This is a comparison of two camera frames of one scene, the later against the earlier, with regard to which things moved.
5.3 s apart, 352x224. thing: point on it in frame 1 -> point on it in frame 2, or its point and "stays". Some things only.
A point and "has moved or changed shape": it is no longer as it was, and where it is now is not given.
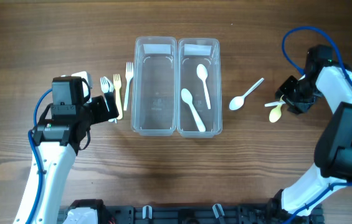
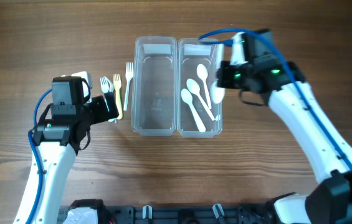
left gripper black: x=103 y=114 stays
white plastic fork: x=105 y=88 stays
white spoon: x=276 y=103 has moved or changed shape
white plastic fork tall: x=129 y=74 stays
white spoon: x=202 y=73 stays
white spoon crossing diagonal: x=187 y=98 stays
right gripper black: x=293 y=106 -> x=223 y=74
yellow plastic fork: x=117 y=83 stays
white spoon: x=237 y=102 -> x=217 y=93
